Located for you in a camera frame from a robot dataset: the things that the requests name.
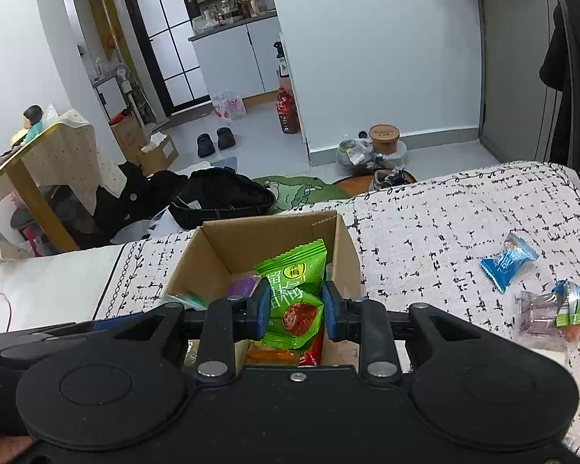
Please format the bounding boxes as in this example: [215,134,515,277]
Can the black framed sliding door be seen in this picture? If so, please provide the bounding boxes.
[117,0,211,117]

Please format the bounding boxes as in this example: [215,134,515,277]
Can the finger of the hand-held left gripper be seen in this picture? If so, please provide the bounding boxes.
[43,312,148,345]

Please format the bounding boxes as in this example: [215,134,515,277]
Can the wooden side table with cloth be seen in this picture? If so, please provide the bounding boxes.
[0,109,126,262]

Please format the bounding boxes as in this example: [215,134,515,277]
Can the floor carton with tissue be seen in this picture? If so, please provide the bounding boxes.
[136,133,179,177]

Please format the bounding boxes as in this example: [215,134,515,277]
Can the cardboard box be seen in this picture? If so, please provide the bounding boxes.
[160,211,365,368]

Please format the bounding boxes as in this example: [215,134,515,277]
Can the dark green snack packet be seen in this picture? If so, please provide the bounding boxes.
[162,291,210,311]

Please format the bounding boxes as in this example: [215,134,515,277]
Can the pile of black clothes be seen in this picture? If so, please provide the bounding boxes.
[93,162,189,247]

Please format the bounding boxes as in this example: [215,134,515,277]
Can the blue snack packet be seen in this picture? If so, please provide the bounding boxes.
[479,232,539,295]

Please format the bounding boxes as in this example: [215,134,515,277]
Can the clear plastic container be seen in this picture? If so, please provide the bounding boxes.
[374,140,408,165]

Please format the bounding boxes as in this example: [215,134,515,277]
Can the white fan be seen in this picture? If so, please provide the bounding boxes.
[113,63,132,95]

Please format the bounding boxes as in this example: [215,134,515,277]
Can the black haired doll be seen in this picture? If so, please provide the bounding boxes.
[10,105,45,146]

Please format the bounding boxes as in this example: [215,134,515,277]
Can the red stick packet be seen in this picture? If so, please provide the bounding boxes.
[297,343,326,367]

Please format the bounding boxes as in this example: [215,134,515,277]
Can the clear plastic bag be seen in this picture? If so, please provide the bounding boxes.
[337,138,375,167]

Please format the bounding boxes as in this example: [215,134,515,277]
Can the black coat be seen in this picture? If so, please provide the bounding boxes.
[539,0,580,177]

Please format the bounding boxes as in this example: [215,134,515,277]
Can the row of kitchen bottles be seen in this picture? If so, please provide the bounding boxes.
[191,0,276,30]

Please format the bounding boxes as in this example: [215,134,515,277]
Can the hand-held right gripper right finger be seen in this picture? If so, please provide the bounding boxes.
[321,281,495,382]

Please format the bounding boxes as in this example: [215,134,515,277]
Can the brown paper bowl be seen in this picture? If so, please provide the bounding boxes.
[368,124,400,154]

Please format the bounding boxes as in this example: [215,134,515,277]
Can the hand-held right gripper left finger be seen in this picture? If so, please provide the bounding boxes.
[91,280,271,382]

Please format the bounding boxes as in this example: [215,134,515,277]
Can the white kitchen cabinet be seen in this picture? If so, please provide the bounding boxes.
[188,12,283,100]

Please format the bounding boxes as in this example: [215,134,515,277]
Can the grey door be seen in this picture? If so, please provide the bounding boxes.
[474,0,561,162]

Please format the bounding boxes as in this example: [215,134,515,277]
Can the purple bread packet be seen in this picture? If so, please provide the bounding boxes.
[226,275,263,300]

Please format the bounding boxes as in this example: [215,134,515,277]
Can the red drink bottle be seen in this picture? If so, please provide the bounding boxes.
[275,87,301,135]

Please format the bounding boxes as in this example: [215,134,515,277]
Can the green rug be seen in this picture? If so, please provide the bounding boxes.
[251,175,353,216]

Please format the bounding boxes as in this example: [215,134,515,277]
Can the green plum packet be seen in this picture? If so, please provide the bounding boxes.
[254,239,328,351]

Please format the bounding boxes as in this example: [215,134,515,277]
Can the white bed sheet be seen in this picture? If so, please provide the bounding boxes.
[0,244,124,339]

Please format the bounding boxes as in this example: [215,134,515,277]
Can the white side cabinet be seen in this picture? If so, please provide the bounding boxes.
[92,76,141,124]

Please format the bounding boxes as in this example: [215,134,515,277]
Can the brown carton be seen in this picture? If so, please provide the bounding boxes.
[109,116,146,165]

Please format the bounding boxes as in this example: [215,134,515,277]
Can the grey sneaker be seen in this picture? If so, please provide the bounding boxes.
[368,169,416,191]

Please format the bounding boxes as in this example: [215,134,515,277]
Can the black bag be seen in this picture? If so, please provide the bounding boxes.
[168,168,277,230]

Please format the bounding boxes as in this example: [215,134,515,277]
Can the clear purple snack packet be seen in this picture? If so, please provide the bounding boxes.
[515,291,564,335]

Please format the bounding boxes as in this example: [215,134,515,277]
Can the small avocado print packet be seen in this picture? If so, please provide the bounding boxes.
[552,280,580,327]

